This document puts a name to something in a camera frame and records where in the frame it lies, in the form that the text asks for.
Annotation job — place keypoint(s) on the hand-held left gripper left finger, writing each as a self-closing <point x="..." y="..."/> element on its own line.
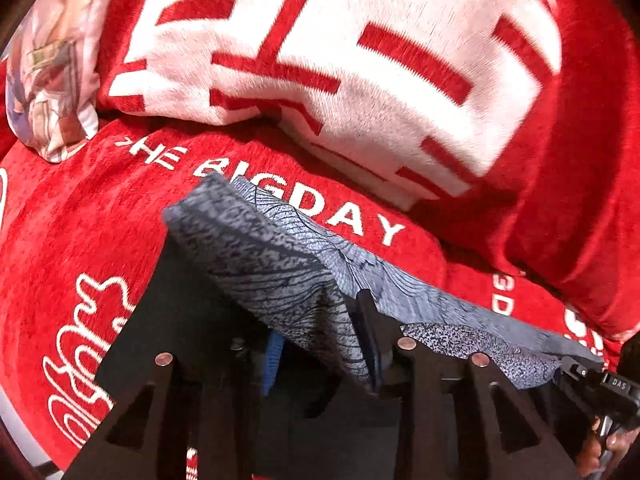
<point x="272" y="367"/>

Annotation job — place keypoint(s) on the pale printed pillow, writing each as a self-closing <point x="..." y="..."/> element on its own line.
<point x="47" y="85"/>

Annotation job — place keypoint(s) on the black pants grey patterned lining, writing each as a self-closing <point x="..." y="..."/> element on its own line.
<point x="260" y="260"/>

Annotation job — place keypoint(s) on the red printed sofa cover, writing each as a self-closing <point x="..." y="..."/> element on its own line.
<point x="90" y="220"/>

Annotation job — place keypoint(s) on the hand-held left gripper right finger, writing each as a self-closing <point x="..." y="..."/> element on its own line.
<point x="371" y="345"/>

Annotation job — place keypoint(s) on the red cushion large white print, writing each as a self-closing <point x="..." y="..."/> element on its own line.
<point x="350" y="60"/>

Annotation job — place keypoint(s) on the person's right hand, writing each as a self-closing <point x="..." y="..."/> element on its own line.
<point x="590" y="452"/>

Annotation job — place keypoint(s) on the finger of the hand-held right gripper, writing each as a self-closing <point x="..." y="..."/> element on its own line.
<point x="582" y="369"/>

